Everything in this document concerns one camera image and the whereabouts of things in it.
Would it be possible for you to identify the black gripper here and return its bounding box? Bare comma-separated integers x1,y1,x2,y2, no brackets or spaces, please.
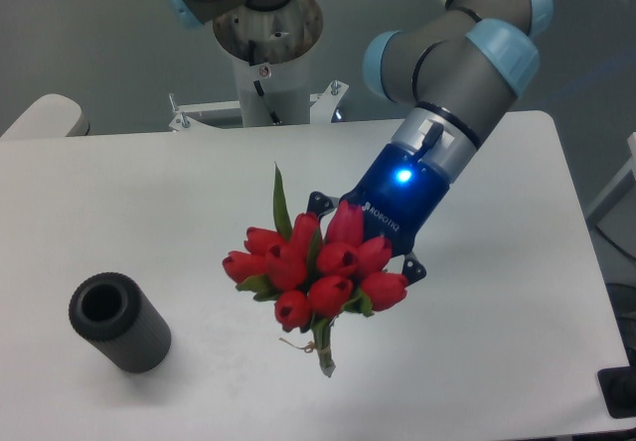
306,122,449,286

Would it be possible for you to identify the red tulip bouquet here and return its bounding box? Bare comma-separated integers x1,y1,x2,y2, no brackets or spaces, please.
222,171,407,376

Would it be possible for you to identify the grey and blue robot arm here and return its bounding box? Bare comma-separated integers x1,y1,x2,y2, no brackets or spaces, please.
167,0,554,282

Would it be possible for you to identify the dark grey ribbed vase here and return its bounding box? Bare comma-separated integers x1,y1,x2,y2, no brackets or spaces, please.
68,272,172,373

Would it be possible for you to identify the white furniture edge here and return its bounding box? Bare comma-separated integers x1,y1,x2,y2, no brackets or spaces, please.
584,133,635,226

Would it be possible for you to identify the white chair armrest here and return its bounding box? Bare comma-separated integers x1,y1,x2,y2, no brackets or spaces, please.
1,93,90,141

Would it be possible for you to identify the white metal base frame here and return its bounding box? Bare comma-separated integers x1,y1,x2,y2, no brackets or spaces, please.
168,79,350,131

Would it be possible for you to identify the black cable on pedestal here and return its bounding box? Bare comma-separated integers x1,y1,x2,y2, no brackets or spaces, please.
252,78,283,126

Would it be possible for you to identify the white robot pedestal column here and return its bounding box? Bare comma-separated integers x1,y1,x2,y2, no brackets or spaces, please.
213,0,323,112

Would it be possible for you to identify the black cable grommet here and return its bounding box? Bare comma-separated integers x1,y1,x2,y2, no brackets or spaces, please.
597,367,635,419

